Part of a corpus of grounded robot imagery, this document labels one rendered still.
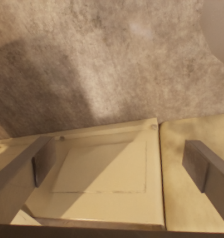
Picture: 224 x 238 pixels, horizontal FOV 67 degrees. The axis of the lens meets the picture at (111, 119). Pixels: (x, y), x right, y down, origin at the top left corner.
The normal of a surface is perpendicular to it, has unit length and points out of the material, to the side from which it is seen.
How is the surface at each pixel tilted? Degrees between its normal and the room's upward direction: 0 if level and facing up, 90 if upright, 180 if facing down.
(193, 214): 90
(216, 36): 0
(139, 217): 90
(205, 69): 0
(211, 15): 0
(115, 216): 90
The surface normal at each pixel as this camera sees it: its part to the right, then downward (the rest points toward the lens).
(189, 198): -0.31, -0.76
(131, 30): -0.16, 0.63
